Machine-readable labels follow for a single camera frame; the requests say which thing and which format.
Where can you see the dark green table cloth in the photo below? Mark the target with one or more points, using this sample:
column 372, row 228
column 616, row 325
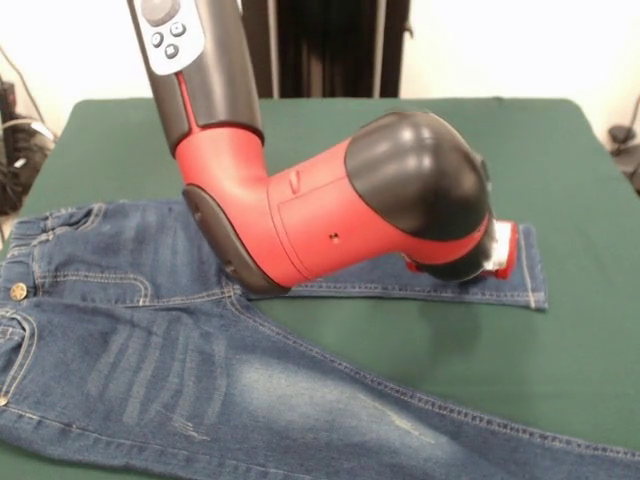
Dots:
column 500, row 350

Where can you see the blue denim jeans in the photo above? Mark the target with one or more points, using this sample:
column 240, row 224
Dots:
column 150, row 350

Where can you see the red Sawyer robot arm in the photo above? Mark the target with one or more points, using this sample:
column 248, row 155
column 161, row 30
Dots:
column 325, row 210

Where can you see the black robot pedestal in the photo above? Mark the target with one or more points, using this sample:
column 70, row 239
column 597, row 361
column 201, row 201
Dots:
column 325, row 50

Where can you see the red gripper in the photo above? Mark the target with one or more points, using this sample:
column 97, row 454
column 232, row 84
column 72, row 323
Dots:
column 509, row 250

